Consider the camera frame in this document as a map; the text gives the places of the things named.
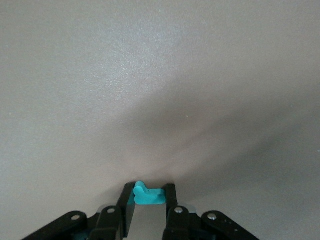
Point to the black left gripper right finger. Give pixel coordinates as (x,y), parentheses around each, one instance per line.
(180,222)

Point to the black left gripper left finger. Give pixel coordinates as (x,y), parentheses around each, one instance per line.
(110,222)

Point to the teal letter r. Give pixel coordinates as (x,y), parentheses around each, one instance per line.
(150,197)

